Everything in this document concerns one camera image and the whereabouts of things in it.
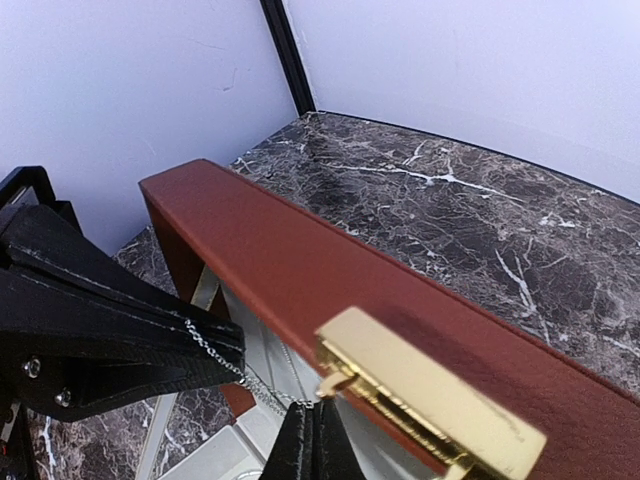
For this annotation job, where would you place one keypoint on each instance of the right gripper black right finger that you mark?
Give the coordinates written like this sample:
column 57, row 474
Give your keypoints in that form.
column 333, row 457

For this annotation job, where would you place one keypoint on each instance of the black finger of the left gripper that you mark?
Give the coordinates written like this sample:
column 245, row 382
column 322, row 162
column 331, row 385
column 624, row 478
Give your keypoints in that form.
column 124, row 363
column 100, row 285

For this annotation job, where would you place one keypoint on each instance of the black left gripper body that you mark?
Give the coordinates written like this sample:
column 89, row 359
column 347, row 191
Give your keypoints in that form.
column 41, row 299

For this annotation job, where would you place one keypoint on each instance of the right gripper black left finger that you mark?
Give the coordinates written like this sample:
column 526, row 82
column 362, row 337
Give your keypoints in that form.
column 291, row 457

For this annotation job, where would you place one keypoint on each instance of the brown wooden jewelry box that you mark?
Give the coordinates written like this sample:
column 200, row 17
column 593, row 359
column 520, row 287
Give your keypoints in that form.
column 468, row 394

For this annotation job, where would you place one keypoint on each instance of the black left frame post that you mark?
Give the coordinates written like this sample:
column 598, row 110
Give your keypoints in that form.
column 289, row 56

